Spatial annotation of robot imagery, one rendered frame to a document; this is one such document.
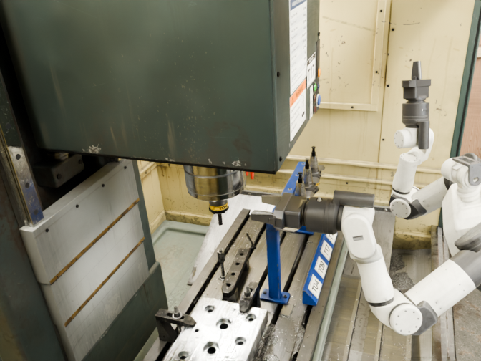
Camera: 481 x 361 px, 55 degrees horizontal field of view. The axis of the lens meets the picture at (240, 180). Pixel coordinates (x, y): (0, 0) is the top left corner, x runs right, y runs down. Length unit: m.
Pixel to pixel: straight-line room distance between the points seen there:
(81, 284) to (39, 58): 0.69
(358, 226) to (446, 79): 1.08
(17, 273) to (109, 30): 0.69
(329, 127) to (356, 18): 0.48
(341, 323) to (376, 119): 0.88
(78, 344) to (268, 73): 1.06
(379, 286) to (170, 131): 0.62
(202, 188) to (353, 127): 1.14
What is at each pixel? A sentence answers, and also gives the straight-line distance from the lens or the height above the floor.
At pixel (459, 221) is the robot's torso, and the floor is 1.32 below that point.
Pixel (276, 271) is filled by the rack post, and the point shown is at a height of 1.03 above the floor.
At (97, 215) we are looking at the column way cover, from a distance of 1.50.
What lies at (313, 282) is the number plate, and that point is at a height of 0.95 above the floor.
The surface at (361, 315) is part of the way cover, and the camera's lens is 1.90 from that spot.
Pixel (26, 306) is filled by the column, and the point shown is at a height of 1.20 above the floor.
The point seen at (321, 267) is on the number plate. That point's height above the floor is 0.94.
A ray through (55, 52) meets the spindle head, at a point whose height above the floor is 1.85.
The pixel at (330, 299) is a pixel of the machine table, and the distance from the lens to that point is 1.75.
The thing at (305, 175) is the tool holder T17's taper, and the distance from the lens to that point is 1.69.
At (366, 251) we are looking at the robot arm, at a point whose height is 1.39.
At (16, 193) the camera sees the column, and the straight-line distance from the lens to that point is 1.29.
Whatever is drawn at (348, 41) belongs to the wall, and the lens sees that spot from 2.02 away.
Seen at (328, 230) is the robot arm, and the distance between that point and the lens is 1.13.
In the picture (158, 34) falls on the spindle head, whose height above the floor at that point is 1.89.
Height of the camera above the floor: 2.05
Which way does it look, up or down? 28 degrees down
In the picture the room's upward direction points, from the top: 4 degrees counter-clockwise
